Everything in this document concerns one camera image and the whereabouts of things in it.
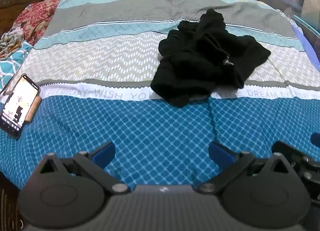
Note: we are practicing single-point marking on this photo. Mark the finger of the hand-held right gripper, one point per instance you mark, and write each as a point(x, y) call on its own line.
point(287, 149)
point(315, 138)

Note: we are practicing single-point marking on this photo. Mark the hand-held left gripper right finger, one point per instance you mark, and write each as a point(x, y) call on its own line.
point(220, 154)

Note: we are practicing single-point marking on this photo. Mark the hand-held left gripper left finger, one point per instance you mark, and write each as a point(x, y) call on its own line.
point(103, 154)

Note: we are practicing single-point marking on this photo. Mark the black pants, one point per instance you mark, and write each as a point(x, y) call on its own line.
point(200, 58)

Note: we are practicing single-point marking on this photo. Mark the striped patterned bedsheet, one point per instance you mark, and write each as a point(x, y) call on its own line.
point(150, 133)

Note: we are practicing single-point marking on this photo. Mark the brown phone stand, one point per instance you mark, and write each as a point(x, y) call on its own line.
point(35, 108)

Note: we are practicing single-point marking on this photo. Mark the purple sheet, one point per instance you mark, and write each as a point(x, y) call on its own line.
point(307, 45)

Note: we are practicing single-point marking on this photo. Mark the black smartphone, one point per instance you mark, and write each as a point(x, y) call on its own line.
point(15, 106)

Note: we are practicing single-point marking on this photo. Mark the teal-edged furniture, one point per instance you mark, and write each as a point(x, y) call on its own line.
point(310, 28)

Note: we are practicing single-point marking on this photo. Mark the teal lattice pillow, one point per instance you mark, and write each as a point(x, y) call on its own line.
point(12, 63)

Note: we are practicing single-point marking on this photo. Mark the grey orange patterned scarf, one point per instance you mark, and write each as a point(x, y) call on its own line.
point(11, 40)

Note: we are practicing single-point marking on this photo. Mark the red floral blanket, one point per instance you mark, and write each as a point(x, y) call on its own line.
point(37, 13)

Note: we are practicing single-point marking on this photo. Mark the carved wooden headboard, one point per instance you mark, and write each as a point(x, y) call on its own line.
point(15, 5)

